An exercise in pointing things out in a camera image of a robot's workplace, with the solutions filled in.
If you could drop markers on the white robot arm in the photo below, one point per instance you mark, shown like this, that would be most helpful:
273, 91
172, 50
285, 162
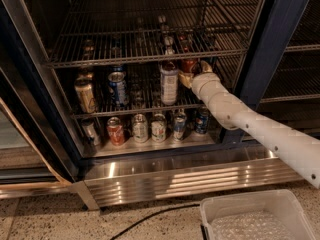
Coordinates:
298, 150

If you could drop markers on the gold can middle shelf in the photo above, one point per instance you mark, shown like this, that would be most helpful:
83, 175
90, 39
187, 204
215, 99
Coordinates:
85, 93

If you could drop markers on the middle wire shelf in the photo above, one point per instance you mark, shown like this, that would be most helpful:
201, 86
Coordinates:
143, 86

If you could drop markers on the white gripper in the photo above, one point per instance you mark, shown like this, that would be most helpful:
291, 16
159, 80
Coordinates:
202, 81

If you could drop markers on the red coke can bottom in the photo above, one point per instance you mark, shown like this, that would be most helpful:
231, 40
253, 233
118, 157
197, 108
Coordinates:
115, 131

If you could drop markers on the silver can bottom left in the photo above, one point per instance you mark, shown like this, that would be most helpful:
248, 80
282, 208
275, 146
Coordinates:
90, 131

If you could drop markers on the tall white label bottle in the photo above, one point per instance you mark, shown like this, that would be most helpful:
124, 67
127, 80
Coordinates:
169, 81

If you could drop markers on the blue pepsi can bottom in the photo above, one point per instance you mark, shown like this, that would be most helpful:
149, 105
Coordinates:
201, 120

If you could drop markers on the right compartment wire shelf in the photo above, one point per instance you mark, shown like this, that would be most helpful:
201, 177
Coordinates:
298, 74

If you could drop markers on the blue silver can bottom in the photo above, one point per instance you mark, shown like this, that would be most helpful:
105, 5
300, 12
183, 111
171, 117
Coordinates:
179, 126

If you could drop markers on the clear plastic bin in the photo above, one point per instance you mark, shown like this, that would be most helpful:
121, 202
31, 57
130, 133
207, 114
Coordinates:
262, 215

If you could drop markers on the blue pepsi can middle shelf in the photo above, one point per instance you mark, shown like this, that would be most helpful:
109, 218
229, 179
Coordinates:
118, 89

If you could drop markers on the stainless steel fridge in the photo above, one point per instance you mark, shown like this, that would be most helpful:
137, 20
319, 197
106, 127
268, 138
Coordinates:
221, 159

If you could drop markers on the open fridge door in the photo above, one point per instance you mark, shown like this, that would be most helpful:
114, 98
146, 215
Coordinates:
33, 159

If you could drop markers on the upper wire shelf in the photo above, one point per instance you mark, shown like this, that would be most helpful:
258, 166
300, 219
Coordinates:
106, 32

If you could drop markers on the red coke can shelf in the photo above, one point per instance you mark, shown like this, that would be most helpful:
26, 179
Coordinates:
189, 66

